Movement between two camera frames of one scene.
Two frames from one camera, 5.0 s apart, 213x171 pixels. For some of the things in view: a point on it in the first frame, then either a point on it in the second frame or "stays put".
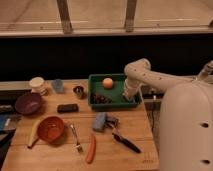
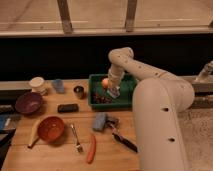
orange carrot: [91, 152] stays put
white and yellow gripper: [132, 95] to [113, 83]
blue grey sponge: [100, 121] stays put
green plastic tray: [95, 85] stays put
